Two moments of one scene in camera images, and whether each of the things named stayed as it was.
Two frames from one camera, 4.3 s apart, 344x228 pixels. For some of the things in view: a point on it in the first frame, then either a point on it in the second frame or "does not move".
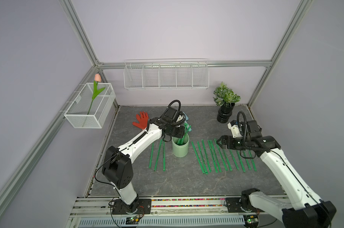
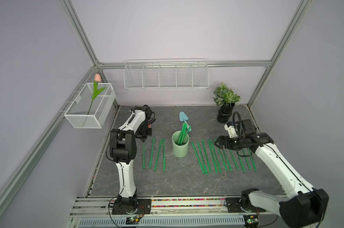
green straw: [220, 154] does not move
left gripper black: [181, 131] to [138, 135]
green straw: [197, 157] does not move
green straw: [230, 169] does not move
